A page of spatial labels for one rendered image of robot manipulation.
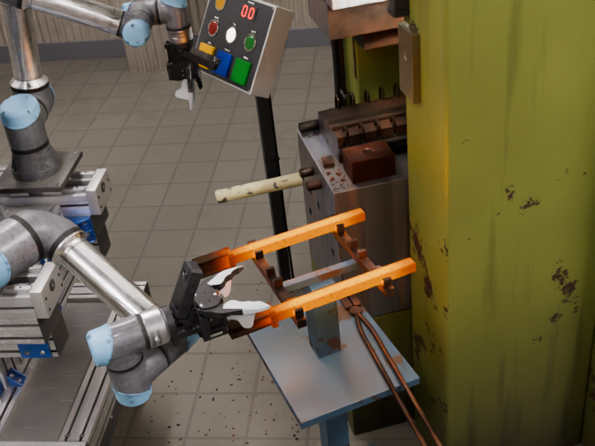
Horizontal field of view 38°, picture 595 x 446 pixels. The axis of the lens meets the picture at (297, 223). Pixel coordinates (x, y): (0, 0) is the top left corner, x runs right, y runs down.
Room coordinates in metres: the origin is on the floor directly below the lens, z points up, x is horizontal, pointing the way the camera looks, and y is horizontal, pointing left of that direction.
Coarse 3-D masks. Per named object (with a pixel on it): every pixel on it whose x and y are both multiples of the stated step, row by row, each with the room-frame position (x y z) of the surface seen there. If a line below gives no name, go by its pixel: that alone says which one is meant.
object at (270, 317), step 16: (368, 272) 1.50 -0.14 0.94; (384, 272) 1.49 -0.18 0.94; (400, 272) 1.49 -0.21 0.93; (336, 288) 1.45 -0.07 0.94; (352, 288) 1.45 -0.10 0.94; (288, 304) 1.42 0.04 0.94; (304, 304) 1.41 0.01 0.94; (320, 304) 1.42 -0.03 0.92; (256, 320) 1.37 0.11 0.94; (272, 320) 1.38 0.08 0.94; (240, 336) 1.36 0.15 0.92
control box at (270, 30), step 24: (216, 0) 2.74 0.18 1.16; (240, 0) 2.65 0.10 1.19; (240, 24) 2.61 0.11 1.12; (264, 24) 2.52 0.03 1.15; (288, 24) 2.54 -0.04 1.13; (216, 48) 2.64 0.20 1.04; (240, 48) 2.56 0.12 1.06; (264, 48) 2.48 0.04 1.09; (264, 72) 2.47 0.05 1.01; (264, 96) 2.47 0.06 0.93
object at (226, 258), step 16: (320, 224) 1.70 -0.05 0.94; (336, 224) 1.70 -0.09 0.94; (352, 224) 1.72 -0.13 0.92; (272, 240) 1.66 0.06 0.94; (288, 240) 1.66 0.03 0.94; (304, 240) 1.67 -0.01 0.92; (208, 256) 1.61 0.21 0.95; (224, 256) 1.61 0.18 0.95; (240, 256) 1.62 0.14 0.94; (208, 272) 1.60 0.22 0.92
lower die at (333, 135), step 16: (400, 96) 2.26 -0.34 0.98; (320, 112) 2.22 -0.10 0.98; (336, 112) 2.19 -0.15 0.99; (352, 112) 2.17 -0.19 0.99; (400, 112) 2.12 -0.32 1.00; (320, 128) 2.22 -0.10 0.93; (336, 128) 2.08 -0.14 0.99; (352, 128) 2.08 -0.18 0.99; (368, 128) 2.06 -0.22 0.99; (384, 128) 2.06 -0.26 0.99; (400, 128) 2.07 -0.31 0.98; (336, 144) 2.04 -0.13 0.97; (352, 144) 2.04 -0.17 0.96
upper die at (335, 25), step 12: (312, 0) 2.18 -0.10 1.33; (324, 0) 2.06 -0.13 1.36; (312, 12) 2.19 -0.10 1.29; (324, 12) 2.06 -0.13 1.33; (336, 12) 2.04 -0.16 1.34; (348, 12) 2.04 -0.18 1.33; (360, 12) 2.05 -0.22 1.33; (372, 12) 2.05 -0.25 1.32; (384, 12) 2.06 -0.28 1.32; (324, 24) 2.07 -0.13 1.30; (336, 24) 2.03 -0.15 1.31; (348, 24) 2.04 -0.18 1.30; (360, 24) 2.05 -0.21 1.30; (372, 24) 2.05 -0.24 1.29; (384, 24) 2.06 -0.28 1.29; (396, 24) 2.06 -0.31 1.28; (336, 36) 2.03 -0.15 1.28; (348, 36) 2.04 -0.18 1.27
